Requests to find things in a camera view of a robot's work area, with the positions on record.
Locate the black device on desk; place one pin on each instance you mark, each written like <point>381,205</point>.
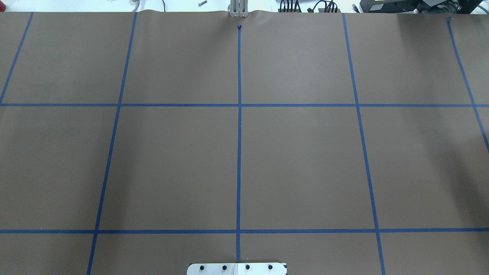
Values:
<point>419,6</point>

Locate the grey metal camera post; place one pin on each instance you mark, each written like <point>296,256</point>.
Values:
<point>238,8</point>

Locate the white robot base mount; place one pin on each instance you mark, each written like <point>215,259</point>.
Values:
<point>253,268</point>

